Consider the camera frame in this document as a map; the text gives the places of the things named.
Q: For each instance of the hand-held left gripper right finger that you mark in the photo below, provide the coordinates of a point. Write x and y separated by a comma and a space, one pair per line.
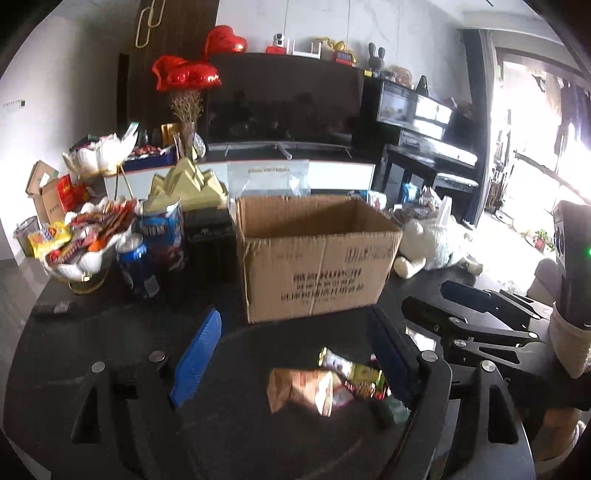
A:
392, 357

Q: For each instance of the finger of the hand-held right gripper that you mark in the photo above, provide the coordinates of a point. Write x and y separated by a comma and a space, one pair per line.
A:
434, 316
464, 295

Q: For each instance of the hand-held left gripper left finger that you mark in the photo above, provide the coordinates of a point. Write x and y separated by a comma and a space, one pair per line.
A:
198, 355

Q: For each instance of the yellow green snack packet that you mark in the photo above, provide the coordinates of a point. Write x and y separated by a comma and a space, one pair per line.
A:
355, 369

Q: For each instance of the orange snack packet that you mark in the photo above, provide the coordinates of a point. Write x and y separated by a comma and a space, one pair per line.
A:
300, 390

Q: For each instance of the brown cardboard box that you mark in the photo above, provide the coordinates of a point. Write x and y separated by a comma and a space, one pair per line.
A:
314, 272

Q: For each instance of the person's right forearm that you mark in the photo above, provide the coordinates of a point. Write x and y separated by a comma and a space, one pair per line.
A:
572, 344

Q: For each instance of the potted plant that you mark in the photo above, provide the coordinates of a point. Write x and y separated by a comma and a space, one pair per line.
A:
542, 240

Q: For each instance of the white plush toy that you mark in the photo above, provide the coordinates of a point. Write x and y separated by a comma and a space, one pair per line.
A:
434, 244

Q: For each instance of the dark patterned snack bowl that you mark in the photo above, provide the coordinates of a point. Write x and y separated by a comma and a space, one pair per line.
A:
413, 212

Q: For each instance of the blue soda can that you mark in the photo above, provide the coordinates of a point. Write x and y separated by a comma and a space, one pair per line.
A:
136, 267

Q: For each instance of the black ornament base box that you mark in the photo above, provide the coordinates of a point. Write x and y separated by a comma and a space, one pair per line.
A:
210, 244

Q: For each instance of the black piano bench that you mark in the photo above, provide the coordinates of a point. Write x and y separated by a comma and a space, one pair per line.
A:
455, 182

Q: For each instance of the blue snack bag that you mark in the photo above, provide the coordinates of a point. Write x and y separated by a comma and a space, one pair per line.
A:
409, 193

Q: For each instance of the blue snack canister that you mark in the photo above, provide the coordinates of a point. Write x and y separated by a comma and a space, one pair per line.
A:
164, 230

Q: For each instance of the white flower-shaped bowl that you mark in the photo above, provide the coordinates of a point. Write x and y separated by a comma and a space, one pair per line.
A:
92, 265
97, 157

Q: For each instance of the pile of snack packets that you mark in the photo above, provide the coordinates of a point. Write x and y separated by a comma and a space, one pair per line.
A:
92, 226

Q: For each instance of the white television cabinet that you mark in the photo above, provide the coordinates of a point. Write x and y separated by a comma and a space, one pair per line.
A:
341, 175

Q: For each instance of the dark blue curtain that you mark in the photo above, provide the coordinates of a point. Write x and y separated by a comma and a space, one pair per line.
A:
480, 115

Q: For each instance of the black upright piano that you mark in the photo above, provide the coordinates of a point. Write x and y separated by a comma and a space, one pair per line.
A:
411, 120

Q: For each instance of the clear plastic bag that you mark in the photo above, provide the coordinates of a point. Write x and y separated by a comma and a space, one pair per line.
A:
268, 177

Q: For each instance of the blue tray of sweets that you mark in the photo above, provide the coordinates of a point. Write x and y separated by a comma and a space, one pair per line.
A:
152, 159

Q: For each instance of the red box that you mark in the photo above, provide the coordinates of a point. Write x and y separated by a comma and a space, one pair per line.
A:
69, 191

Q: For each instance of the grey trash can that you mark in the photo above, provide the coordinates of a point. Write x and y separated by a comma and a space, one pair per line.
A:
25, 235

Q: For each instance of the black metronome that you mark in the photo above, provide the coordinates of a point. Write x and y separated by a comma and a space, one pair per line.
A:
422, 86

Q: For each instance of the gold gift bag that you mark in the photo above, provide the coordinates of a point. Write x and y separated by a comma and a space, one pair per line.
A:
170, 136

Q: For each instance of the brown teddy bear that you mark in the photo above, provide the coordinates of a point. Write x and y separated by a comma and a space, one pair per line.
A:
401, 76

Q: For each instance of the brown carton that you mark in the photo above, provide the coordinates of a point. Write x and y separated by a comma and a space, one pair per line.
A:
39, 177

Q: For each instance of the dried flower bouquet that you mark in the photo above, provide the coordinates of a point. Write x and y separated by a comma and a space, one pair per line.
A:
187, 115

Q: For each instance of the grey bunny figure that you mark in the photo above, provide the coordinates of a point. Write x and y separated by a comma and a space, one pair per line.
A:
376, 60

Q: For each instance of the black television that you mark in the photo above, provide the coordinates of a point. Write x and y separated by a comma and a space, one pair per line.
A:
281, 101

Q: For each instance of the yellow toy telephone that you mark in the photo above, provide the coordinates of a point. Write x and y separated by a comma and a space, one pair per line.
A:
341, 53

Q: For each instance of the red heart balloon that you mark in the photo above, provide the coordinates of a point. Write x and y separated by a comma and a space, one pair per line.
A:
184, 76
224, 41

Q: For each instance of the white router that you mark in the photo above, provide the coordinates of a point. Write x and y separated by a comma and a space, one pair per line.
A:
302, 50

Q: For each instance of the white security camera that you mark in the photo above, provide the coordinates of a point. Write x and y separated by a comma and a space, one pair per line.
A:
279, 39

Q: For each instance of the gold clip wall decoration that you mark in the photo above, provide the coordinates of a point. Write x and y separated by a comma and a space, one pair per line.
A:
150, 23

